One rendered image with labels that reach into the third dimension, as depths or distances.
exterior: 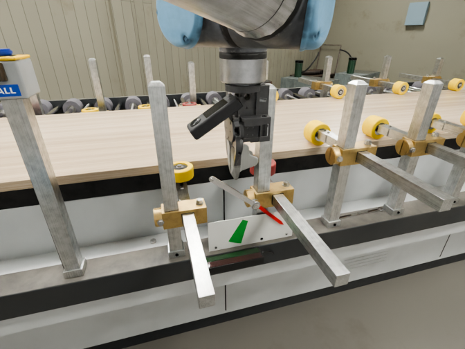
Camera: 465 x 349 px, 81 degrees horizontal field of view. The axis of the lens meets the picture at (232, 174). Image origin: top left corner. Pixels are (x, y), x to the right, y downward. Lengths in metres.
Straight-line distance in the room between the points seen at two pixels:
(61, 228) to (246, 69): 0.55
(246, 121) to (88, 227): 0.67
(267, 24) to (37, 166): 0.54
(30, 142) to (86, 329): 0.89
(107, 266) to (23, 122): 0.41
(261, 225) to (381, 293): 1.12
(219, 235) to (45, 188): 0.43
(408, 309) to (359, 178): 0.82
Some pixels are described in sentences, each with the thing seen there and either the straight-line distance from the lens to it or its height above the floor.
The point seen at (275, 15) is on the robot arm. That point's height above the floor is 1.27.
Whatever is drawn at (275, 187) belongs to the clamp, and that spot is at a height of 0.87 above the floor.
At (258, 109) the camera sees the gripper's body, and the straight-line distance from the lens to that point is 0.57.
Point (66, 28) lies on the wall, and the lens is 4.56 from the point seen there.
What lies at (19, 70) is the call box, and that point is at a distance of 0.63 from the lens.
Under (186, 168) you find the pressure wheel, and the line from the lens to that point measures 0.81.
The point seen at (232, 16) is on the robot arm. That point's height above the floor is 1.27.
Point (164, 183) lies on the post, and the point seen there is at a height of 0.94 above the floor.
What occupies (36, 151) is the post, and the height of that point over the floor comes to 1.04.
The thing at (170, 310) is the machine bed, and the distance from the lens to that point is 1.33.
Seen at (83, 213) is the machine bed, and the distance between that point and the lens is 1.00.
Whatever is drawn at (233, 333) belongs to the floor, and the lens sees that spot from 1.49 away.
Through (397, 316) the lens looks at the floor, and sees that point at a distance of 1.75.
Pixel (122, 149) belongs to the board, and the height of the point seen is 0.90.
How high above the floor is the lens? 1.25
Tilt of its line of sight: 27 degrees down
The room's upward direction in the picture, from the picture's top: straight up
